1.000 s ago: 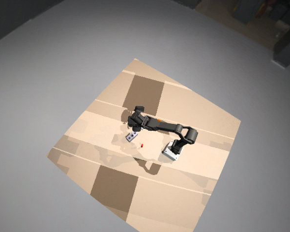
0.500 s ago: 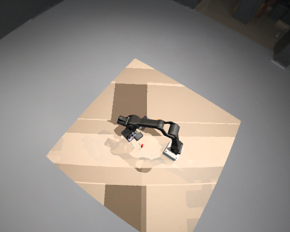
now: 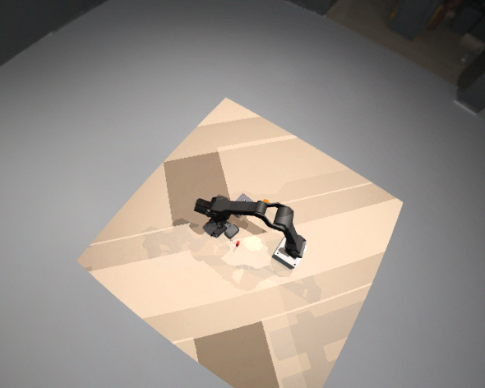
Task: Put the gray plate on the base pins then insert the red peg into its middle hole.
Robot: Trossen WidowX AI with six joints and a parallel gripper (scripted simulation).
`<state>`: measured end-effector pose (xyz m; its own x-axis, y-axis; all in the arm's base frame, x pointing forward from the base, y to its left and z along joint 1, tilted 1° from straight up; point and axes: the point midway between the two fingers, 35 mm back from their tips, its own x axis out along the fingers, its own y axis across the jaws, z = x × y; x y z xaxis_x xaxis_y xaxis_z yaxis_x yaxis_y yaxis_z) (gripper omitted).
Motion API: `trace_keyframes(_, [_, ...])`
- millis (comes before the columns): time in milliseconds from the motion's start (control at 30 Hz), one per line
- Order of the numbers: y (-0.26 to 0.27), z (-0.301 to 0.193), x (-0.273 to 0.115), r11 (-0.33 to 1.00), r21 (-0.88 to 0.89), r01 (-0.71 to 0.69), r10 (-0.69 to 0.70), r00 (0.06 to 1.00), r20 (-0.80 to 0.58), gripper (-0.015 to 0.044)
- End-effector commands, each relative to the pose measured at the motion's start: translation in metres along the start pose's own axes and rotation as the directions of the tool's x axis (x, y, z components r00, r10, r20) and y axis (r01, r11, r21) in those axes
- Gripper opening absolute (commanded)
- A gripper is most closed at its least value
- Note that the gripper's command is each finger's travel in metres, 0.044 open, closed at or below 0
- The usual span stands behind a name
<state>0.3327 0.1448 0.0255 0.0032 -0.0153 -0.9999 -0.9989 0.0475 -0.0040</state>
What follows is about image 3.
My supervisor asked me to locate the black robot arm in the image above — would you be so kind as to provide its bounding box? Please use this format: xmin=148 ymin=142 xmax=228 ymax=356
xmin=194 ymin=196 xmax=307 ymax=260

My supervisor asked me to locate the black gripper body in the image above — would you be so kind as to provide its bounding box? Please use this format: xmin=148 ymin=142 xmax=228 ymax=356
xmin=213 ymin=218 xmax=239 ymax=239

